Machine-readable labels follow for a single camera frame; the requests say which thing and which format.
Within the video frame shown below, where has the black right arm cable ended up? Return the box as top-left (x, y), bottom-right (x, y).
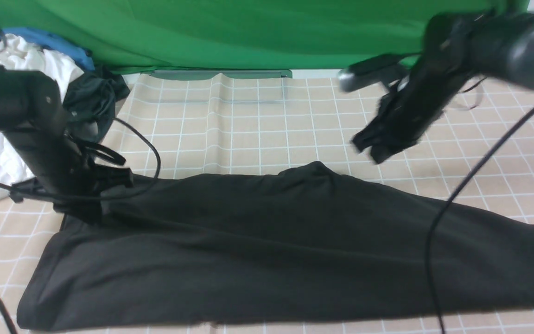
top-left (425, 83), bottom-right (534, 334)

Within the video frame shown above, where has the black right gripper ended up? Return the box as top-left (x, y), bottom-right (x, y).
top-left (350, 57), bottom-right (462, 164)

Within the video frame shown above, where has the green backdrop cloth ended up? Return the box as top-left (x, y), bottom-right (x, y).
top-left (0, 0), bottom-right (507, 72)

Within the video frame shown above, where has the gray right robot arm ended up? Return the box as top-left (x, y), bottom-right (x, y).
top-left (338, 13), bottom-right (534, 164)

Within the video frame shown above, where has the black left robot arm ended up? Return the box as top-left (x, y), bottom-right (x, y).
top-left (0, 69), bottom-right (134, 225)

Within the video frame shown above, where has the dark gray long-sleeve shirt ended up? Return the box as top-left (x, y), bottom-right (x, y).
top-left (17, 161), bottom-right (534, 332)

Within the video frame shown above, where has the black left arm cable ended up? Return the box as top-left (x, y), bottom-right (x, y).
top-left (0, 20), bottom-right (162, 334)

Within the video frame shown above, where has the beige checkered tablecloth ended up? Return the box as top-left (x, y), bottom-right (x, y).
top-left (0, 74), bottom-right (534, 334)

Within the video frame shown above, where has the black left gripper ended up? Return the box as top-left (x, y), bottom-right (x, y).
top-left (9, 126), bottom-right (134, 225)

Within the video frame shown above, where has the blue crumpled garment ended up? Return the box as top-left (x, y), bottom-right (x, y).
top-left (0, 27), bottom-right (96, 146)

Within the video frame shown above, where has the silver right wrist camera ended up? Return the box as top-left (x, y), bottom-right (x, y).
top-left (337, 53), bottom-right (408, 93)

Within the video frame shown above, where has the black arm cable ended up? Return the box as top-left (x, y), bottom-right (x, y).
top-left (425, 83), bottom-right (534, 334)
top-left (0, 20), bottom-right (162, 334)

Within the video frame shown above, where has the white crumpled garment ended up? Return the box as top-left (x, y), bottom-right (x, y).
top-left (0, 34), bottom-right (85, 194)

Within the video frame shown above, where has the dark gray crumpled garment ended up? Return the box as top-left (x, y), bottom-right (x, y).
top-left (0, 65), bottom-right (131, 162)

